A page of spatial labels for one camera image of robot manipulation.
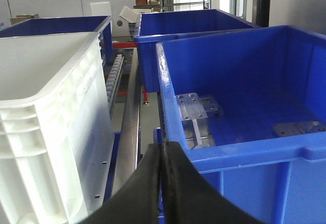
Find grey metal bracket plates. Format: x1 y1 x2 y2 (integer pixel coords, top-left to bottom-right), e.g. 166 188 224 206
176 93 224 149

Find white roller track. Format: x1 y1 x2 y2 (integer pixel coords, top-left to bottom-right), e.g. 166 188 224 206
105 54 124 110

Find white plastic Totelife bin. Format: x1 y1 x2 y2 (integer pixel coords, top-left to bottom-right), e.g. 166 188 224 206
1 32 114 223

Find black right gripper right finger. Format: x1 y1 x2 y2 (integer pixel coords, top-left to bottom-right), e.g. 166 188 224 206
162 142 262 223

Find blue bin behind white bin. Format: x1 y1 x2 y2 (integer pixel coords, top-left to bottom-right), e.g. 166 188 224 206
1 16 113 65

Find blue bin with metal plates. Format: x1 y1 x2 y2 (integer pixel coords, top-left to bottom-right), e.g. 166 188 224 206
156 25 325 223

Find cardboard boxes in background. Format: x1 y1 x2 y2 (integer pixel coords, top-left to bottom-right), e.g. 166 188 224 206
135 0 160 6

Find blue bin behind right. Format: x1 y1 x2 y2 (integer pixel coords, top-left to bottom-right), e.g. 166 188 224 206
134 9 260 93

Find steel shelf divider rail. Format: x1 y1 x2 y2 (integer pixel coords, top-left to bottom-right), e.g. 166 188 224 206
112 48 142 195

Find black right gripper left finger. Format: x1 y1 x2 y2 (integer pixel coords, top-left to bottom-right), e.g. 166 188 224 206
81 144 160 223

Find grey metal hinge plate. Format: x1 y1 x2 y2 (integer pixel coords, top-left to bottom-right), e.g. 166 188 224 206
273 121 325 137

